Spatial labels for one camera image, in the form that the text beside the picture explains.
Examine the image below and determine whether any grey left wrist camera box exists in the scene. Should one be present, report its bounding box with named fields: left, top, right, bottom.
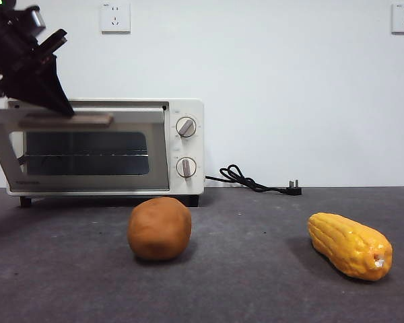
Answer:
left=29, top=8, right=47, bottom=36

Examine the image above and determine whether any black power cable with plug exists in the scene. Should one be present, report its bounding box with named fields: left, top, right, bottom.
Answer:
left=204, top=164, right=303, bottom=196

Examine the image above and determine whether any cream Toshiba toaster oven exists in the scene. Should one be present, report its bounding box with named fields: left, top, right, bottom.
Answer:
left=5, top=98, right=205, bottom=208

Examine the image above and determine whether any metal wire oven rack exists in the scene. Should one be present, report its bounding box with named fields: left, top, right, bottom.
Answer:
left=20, top=153, right=149, bottom=159

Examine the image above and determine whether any round cream oven knob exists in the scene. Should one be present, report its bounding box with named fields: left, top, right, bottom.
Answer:
left=175, top=116, right=197, bottom=138
left=175, top=157, right=197, bottom=181

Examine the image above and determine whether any glass oven door with handle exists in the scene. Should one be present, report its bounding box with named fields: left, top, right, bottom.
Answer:
left=0, top=108, right=171, bottom=193

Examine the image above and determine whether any brown potato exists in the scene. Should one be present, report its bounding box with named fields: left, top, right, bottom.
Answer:
left=127, top=196, right=192, bottom=262

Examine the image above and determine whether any yellow corn cob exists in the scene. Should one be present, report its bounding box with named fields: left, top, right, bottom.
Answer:
left=306, top=212, right=393, bottom=282

